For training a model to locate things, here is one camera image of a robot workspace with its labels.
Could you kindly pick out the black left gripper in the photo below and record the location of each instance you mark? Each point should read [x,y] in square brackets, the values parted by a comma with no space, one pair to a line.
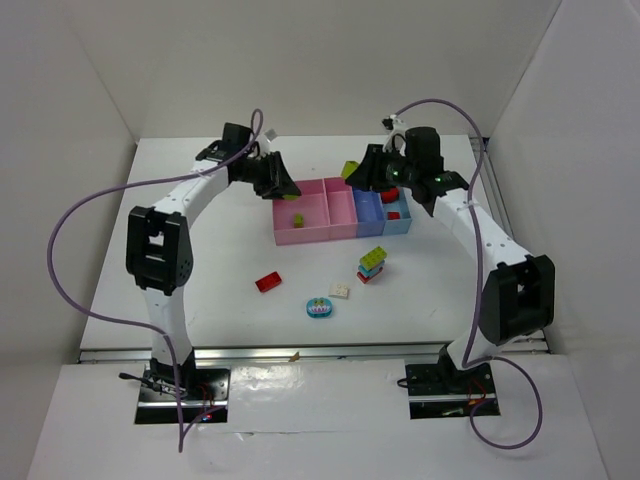
[270,175]

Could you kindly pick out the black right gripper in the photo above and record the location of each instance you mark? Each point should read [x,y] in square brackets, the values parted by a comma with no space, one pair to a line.
[375,168]

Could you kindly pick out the red curved lego brick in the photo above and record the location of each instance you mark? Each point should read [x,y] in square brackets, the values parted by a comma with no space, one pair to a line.
[389,196]

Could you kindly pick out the green 2x4 lego brick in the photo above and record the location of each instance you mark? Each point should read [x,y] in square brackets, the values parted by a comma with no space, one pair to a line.
[373,258]

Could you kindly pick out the teal lego brick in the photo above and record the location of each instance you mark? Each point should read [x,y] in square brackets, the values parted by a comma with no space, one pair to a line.
[370,271]

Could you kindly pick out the red lego base brick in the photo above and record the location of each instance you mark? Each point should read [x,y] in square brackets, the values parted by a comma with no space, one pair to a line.
[367,278]

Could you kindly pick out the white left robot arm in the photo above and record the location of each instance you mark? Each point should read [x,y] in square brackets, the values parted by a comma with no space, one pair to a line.
[159,252]

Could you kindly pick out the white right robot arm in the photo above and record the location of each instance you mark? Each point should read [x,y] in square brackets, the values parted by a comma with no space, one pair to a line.
[447,197]

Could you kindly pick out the large pink bin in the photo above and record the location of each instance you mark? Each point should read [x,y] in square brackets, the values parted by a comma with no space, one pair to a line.
[305,219]

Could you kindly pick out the dark blue bin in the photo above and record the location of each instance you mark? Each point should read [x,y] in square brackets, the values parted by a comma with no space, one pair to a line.
[369,212]

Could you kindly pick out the small pink bin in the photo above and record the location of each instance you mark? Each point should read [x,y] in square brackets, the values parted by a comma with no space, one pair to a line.
[341,207]

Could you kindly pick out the light blue bin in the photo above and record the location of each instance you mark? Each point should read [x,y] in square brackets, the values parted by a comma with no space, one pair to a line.
[401,226]

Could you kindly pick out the red flat lego brick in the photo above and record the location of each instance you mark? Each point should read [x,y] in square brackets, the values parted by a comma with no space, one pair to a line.
[268,282]

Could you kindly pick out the white lego brick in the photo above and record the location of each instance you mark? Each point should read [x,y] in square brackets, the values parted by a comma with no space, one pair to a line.
[339,290]

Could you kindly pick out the teal oval monster brick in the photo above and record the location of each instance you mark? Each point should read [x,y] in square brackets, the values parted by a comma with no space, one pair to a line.
[319,307]

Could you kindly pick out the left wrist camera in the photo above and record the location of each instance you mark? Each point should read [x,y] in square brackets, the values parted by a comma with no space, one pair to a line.
[270,134]

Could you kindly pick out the right side aluminium rail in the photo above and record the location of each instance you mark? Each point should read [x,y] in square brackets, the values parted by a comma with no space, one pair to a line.
[505,230]

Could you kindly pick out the aluminium rail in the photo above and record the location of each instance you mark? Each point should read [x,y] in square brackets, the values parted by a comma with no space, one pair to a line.
[505,230]
[274,353]

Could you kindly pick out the front aluminium rail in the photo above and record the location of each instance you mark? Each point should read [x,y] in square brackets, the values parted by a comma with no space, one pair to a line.
[274,353]

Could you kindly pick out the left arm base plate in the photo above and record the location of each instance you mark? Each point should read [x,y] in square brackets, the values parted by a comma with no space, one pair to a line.
[206,402]

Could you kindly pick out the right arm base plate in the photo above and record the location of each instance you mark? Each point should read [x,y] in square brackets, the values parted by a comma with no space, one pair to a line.
[434,395]

